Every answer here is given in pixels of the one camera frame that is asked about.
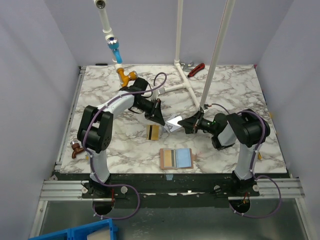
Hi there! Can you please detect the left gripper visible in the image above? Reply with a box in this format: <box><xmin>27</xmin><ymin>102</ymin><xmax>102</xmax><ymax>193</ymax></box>
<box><xmin>134</xmin><ymin>97</ymin><xmax>165</xmax><ymax>126</ymax></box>

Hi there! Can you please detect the gold credit card stack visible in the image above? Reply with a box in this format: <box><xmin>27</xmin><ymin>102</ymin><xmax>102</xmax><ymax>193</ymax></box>
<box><xmin>146</xmin><ymin>124</ymin><xmax>161</xmax><ymax>141</ymax></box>

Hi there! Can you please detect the single silver VIP card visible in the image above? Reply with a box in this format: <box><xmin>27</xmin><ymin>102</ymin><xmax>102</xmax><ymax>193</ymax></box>
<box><xmin>164</xmin><ymin>114</ymin><xmax>182</xmax><ymax>133</ymax></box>

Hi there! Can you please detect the pink leather card holder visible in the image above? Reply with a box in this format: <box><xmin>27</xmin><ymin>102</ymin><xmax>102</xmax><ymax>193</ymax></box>
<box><xmin>159</xmin><ymin>148</ymin><xmax>194</xmax><ymax>170</ymax></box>

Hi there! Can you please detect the single gold card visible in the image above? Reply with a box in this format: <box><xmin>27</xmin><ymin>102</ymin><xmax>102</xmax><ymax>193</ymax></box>
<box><xmin>163</xmin><ymin>149</ymin><xmax>176</xmax><ymax>168</ymax></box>

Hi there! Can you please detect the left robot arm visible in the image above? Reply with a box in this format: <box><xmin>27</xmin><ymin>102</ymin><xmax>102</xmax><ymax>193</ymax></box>
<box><xmin>77</xmin><ymin>77</ymin><xmax>165</xmax><ymax>198</ymax></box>

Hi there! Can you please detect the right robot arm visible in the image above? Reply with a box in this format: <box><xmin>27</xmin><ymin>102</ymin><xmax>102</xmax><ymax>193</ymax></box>
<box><xmin>178</xmin><ymin>109</ymin><xmax>271</xmax><ymax>196</ymax></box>

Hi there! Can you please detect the orange valve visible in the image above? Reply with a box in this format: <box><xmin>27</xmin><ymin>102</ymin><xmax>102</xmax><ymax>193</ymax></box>
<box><xmin>116</xmin><ymin>67</ymin><xmax>138</xmax><ymax>87</ymax></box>

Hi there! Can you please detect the metal clamp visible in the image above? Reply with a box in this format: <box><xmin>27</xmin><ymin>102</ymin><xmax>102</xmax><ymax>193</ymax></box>
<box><xmin>180</xmin><ymin>61</ymin><xmax>194</xmax><ymax>69</ymax></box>

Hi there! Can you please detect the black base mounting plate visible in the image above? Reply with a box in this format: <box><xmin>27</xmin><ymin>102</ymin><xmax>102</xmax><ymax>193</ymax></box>
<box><xmin>82</xmin><ymin>173</ymin><xmax>259</xmax><ymax>208</ymax></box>

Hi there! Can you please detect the brown brass valve fitting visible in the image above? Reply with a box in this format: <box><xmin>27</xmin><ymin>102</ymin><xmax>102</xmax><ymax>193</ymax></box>
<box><xmin>70</xmin><ymin>140</ymin><xmax>85</xmax><ymax>159</ymax></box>

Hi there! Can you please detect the blue valve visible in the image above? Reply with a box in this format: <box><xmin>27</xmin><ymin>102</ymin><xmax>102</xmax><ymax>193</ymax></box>
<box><xmin>106</xmin><ymin>37</ymin><xmax>123</xmax><ymax>64</ymax></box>

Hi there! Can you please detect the blue plastic bin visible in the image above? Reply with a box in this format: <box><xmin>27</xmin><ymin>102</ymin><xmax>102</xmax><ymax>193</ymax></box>
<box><xmin>29</xmin><ymin>219</ymin><xmax>119</xmax><ymax>240</ymax></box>

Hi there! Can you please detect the white PVC pipe frame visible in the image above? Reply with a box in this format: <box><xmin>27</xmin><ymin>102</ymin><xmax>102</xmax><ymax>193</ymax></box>
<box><xmin>93</xmin><ymin>0</ymin><xmax>236</xmax><ymax>109</ymax></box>

